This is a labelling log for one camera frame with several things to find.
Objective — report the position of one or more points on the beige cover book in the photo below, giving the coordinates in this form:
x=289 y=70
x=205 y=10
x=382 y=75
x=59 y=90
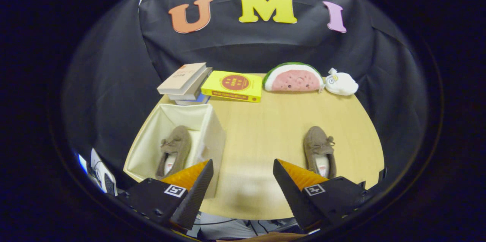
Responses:
x=182 y=77

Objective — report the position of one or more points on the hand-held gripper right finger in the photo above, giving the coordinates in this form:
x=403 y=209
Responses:
x=292 y=196

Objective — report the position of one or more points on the beige fabric storage box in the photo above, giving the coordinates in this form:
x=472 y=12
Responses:
x=216 y=139

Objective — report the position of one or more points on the watermelon slice plush toy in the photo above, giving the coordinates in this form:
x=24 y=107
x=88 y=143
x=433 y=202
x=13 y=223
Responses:
x=294 y=80

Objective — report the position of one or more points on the black backdrop cloth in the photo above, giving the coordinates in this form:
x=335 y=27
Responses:
x=246 y=48

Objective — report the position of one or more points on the blue book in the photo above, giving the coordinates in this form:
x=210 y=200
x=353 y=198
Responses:
x=193 y=101

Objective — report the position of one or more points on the brown fuzzy shoe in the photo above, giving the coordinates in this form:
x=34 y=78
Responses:
x=178 y=139
x=315 y=139

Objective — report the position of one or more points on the white plush toy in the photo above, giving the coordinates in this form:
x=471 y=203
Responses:
x=341 y=84

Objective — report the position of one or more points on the yellow book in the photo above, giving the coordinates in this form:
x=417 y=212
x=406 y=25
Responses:
x=231 y=82

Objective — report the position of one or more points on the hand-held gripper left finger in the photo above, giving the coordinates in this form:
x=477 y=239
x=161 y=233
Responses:
x=195 y=196

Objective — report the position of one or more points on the white striped object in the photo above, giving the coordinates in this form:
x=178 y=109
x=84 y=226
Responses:
x=102 y=175

